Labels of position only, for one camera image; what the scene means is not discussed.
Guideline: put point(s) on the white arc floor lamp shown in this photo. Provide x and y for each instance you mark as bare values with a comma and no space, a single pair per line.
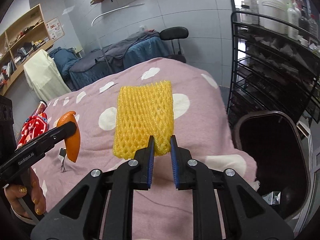
106,20

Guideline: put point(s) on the black round stool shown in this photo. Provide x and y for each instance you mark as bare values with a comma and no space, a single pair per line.
175,33

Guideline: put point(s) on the wooden cubby shelf unit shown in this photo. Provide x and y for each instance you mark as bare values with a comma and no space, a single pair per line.
20,42

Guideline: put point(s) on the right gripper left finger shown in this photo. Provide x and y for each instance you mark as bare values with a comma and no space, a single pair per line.
100,205

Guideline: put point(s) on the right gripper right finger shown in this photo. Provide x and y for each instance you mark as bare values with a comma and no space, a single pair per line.
225,206

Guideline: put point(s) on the red patterned cloth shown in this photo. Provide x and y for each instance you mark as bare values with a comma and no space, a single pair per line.
35,125

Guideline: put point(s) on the dark brown bottle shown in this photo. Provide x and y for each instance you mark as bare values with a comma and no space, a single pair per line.
304,24

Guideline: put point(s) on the black wire trolley cart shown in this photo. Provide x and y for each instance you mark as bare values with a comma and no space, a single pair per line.
271,71

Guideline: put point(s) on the cream cloth covered chair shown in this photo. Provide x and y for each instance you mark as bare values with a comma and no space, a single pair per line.
43,77

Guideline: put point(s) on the yellow foam fruit net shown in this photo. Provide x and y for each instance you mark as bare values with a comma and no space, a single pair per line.
142,112

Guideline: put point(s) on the dark trash bin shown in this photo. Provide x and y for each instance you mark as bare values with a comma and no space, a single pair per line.
272,140

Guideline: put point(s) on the green clear plastic wrapper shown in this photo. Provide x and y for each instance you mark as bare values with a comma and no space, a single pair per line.
272,198

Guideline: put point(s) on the blue massage bed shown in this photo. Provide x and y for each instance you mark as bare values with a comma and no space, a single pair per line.
137,48

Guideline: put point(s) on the large white tub jar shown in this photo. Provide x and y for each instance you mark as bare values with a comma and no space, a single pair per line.
276,10

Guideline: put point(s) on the left hand painted nails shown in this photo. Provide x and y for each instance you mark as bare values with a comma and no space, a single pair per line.
14,193

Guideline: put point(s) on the wall poster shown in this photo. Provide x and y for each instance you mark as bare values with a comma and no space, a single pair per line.
55,29

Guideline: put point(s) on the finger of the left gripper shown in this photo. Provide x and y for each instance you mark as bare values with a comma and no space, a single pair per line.
46,141

